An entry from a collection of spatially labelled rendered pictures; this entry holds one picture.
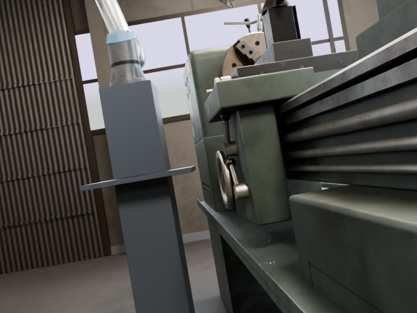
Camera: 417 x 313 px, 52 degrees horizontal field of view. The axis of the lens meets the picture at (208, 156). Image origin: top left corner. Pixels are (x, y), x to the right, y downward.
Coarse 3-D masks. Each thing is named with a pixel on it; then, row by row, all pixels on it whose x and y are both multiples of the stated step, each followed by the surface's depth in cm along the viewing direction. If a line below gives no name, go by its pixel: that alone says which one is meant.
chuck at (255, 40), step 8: (256, 32) 170; (240, 40) 169; (248, 40) 169; (256, 40) 170; (264, 40) 170; (232, 48) 169; (256, 48) 169; (264, 48) 170; (232, 56) 168; (240, 56) 169; (224, 64) 168; (232, 64) 168; (240, 64) 169; (248, 64) 169; (224, 72) 168; (232, 72) 168
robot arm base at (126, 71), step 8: (112, 64) 166; (120, 64) 164; (128, 64) 164; (136, 64) 166; (112, 72) 166; (120, 72) 163; (128, 72) 163; (136, 72) 166; (112, 80) 166; (120, 80) 162; (128, 80) 162; (136, 80) 163; (144, 80) 166
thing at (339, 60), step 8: (320, 56) 104; (328, 56) 104; (336, 56) 104; (344, 56) 104; (352, 56) 104; (264, 64) 102; (272, 64) 102; (280, 64) 103; (288, 64) 103; (296, 64) 103; (304, 64) 103; (312, 64) 103; (320, 64) 104; (328, 64) 104; (336, 64) 104; (344, 64) 104; (240, 72) 102; (248, 72) 102; (256, 72) 102; (264, 72) 102; (272, 72) 102
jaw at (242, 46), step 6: (240, 42) 165; (234, 48) 169; (240, 48) 165; (246, 48) 165; (252, 48) 163; (240, 54) 168; (246, 54) 163; (252, 54) 163; (258, 54) 161; (246, 60) 168; (252, 60) 163
